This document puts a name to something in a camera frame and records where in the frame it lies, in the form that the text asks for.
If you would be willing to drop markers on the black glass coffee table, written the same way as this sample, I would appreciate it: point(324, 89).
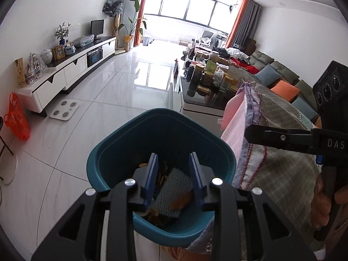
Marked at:
point(195, 100)

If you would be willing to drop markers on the white bathroom scale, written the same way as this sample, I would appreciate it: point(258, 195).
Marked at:
point(64, 110)

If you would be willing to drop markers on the fan with patterned cover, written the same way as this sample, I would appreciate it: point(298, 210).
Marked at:
point(112, 6)

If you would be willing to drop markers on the small white bin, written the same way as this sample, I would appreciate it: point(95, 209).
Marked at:
point(146, 41)

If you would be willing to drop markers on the white ceramic jar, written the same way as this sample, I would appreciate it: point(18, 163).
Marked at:
point(46, 57)

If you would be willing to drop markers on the white black TV cabinet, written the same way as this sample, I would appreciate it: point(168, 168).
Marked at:
point(68, 73)

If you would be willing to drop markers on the plastic wrapped bundle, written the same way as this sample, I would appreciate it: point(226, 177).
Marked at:
point(83, 40)

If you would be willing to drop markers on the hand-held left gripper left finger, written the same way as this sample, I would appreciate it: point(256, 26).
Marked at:
point(151, 180)

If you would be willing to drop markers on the black computer monitor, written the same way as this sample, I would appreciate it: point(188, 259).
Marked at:
point(97, 28)

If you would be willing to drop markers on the blue white basket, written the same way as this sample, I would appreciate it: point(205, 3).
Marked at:
point(70, 49)

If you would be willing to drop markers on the white washing machine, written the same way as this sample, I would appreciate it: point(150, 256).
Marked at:
point(219, 40)

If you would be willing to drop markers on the teal plastic trash bin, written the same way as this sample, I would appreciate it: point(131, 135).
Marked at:
point(163, 136)

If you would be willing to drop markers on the red cloth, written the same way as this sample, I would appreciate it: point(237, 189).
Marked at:
point(244, 65)

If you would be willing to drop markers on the grey orange curtain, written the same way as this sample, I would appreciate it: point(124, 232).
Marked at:
point(244, 24)

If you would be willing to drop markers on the wooden picture frame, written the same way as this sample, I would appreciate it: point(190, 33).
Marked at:
point(58, 52)

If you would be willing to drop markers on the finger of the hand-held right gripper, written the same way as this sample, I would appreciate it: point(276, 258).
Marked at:
point(280, 137)

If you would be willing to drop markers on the light blue pillow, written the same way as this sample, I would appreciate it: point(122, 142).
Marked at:
point(268, 74)
point(304, 108)

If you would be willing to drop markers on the group of glass jars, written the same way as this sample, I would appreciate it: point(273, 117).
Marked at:
point(206, 76)

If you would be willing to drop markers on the orange pillow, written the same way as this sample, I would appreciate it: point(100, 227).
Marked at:
point(285, 91)

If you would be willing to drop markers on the orange plastic bag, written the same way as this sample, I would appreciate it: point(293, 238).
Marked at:
point(17, 119)

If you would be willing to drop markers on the clear plastic bag with items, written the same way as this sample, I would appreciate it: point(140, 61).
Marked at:
point(36, 69)

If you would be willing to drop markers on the black tiered plant stand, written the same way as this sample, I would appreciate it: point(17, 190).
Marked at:
point(4, 144)

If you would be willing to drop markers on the pink cloth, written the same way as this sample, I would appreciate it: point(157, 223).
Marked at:
point(232, 130)

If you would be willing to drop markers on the white office chair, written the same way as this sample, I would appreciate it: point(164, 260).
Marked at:
point(206, 36)

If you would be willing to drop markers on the grey green sofa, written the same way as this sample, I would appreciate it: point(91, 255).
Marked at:
point(272, 59)

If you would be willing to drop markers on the yellow patterned box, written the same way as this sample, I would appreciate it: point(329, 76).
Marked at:
point(20, 72)

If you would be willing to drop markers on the tall leafy plant yellow pot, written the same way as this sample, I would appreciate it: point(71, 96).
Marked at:
point(130, 30)

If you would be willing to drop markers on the olive checkered blanket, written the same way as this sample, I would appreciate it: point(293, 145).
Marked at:
point(282, 174)

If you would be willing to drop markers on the small bonsai plant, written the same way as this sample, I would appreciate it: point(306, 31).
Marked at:
point(62, 32)

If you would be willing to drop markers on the person's right hand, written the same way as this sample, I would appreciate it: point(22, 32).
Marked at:
point(319, 206)

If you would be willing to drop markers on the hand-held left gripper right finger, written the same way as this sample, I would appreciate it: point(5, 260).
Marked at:
point(196, 180)

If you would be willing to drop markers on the white standing air conditioner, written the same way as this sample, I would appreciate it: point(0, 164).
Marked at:
point(129, 11)

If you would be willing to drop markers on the grey foam fruit net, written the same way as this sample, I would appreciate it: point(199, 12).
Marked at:
point(174, 186)

